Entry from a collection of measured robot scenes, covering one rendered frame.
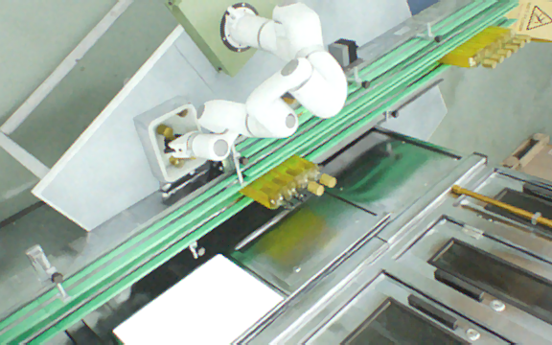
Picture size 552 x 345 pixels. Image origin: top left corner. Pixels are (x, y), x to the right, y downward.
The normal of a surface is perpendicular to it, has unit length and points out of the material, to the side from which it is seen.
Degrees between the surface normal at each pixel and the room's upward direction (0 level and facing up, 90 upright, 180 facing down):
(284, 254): 90
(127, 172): 0
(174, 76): 0
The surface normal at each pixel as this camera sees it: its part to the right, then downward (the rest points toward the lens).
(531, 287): -0.17, -0.82
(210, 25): 0.62, 0.35
